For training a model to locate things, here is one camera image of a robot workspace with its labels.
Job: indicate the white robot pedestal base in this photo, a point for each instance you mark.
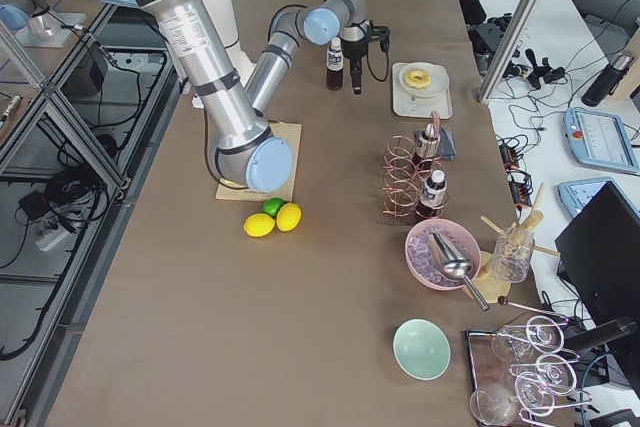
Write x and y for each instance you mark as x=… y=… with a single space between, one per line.
x=230 y=22

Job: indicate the black glass tray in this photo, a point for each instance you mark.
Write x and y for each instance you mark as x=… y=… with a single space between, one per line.
x=486 y=369

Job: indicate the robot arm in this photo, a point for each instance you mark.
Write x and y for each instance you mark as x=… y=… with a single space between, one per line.
x=30 y=14
x=246 y=152

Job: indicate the cream serving tray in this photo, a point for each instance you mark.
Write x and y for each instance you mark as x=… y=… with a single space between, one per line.
x=421 y=103

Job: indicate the mint green bowl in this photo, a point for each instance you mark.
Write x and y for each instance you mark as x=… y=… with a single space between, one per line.
x=421 y=349

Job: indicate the wooden cutting board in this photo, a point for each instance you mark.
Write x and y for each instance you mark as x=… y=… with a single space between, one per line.
x=271 y=169

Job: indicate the copper wire bottle rack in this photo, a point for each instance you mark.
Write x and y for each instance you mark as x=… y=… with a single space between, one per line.
x=403 y=175

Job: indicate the upturned wine glass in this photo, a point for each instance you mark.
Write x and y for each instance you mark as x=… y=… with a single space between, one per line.
x=517 y=343
x=533 y=394
x=494 y=405
x=553 y=370

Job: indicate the green lime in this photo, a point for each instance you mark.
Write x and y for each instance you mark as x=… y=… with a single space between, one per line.
x=272 y=206

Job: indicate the glazed donut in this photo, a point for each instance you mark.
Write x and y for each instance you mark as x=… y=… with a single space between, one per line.
x=417 y=78

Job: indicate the yellow lemon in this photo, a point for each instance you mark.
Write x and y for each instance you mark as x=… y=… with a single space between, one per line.
x=259 y=224
x=288 y=217

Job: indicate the grey folded cloth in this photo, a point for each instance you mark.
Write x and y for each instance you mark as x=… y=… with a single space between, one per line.
x=446 y=148

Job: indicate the blue teach pendant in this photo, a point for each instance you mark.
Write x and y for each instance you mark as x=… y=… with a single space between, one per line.
x=599 y=140
x=576 y=194

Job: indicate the pink ice bowl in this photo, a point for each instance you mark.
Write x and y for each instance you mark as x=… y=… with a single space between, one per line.
x=424 y=256

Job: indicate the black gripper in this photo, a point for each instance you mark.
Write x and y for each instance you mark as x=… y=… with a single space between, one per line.
x=355 y=51

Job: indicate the black monitor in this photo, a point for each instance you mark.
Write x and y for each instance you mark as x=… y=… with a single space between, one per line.
x=600 y=253

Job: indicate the aluminium frame post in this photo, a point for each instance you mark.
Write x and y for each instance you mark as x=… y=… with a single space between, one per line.
x=505 y=50

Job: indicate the metal ice scoop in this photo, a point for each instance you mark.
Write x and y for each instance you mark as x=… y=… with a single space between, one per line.
x=453 y=264

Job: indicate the tea bottle in rack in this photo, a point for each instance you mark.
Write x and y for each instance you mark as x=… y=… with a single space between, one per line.
x=426 y=141
x=432 y=195

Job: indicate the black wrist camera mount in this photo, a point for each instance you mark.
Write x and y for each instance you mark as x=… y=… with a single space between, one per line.
x=380 y=34

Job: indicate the black thermos bottle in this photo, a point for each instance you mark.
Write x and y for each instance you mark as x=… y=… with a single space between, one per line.
x=608 y=79

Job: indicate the glass jar with sticks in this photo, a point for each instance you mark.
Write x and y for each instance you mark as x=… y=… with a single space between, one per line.
x=514 y=246

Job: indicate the white round plate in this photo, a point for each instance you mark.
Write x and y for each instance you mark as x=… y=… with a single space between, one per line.
x=439 y=77

